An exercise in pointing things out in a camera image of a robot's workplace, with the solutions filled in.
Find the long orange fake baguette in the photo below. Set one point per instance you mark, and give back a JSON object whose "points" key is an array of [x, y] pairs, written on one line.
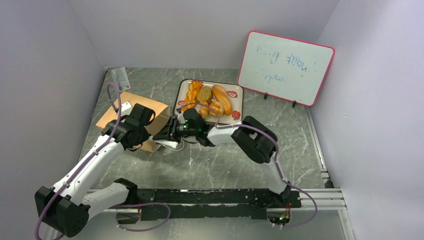
{"points": [[221, 95]]}

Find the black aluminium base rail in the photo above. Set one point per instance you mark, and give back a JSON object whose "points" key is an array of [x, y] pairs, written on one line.
{"points": [[256, 203]]}

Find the braided orange fake bread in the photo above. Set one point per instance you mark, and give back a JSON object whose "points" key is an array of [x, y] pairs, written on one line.
{"points": [[191, 95]]}

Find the brown paper bag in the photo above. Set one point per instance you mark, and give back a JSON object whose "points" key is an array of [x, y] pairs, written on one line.
{"points": [[162, 111]]}

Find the round orange fake bun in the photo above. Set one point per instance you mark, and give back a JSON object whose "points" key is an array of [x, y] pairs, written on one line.
{"points": [[216, 109]]}

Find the curved croissant fake bread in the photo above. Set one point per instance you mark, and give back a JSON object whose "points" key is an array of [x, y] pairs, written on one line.
{"points": [[204, 109]]}

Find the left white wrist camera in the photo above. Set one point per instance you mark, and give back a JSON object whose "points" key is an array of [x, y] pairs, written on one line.
{"points": [[126, 108]]}

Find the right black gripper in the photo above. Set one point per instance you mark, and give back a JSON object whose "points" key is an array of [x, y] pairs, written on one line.
{"points": [[169, 133]]}

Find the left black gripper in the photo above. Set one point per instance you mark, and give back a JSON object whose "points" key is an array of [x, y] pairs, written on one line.
{"points": [[145, 136]]}

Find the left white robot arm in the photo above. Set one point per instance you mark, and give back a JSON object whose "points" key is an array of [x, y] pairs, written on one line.
{"points": [[66, 206]]}

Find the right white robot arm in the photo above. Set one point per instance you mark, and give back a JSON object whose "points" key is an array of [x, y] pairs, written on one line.
{"points": [[256, 141]]}

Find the clear plastic wrapper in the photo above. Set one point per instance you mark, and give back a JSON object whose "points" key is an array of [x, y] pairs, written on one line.
{"points": [[120, 78]]}

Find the pink framed whiteboard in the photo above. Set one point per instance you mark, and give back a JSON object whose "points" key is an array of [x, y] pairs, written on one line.
{"points": [[286, 68]]}

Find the strawberry pattern tray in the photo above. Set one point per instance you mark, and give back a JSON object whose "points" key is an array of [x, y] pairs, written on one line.
{"points": [[233, 92]]}

